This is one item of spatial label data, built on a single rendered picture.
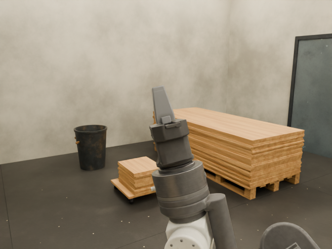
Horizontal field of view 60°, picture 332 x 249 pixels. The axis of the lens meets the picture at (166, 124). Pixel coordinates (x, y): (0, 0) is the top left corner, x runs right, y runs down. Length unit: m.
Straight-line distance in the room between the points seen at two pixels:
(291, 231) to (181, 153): 0.28
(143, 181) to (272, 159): 1.68
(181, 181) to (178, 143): 0.06
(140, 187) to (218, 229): 3.10
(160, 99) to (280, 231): 0.34
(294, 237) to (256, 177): 3.22
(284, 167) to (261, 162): 0.49
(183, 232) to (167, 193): 0.06
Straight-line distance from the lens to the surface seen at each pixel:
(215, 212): 0.48
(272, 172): 4.06
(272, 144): 3.91
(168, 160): 0.44
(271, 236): 0.62
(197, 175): 0.46
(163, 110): 0.47
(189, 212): 0.47
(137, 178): 3.49
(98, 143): 4.65
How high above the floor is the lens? 1.68
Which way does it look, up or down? 12 degrees down
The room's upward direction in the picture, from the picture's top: straight up
